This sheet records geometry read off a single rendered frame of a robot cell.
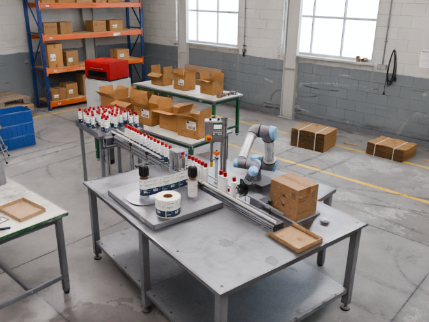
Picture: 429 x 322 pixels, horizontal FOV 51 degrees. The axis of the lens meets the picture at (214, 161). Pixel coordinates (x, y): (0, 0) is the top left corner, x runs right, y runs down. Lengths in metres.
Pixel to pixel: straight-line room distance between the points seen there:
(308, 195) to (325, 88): 5.96
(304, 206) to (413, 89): 5.42
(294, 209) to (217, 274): 0.93
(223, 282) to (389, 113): 6.53
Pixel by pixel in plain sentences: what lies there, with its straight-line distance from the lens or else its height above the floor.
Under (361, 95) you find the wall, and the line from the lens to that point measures 9.08.
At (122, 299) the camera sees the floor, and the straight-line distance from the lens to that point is 4.18.
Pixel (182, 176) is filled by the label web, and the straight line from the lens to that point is 3.93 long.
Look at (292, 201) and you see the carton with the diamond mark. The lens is 3.55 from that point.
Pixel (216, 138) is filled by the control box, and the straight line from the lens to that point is 3.96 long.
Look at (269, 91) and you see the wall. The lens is 10.14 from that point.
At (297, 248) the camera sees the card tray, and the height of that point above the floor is 0.87.
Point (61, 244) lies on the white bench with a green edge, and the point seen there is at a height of 0.51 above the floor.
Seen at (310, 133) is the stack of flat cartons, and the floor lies 0.29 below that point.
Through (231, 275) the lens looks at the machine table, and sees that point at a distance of 2.96.
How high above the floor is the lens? 2.53
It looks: 21 degrees down
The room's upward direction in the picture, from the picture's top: 1 degrees clockwise
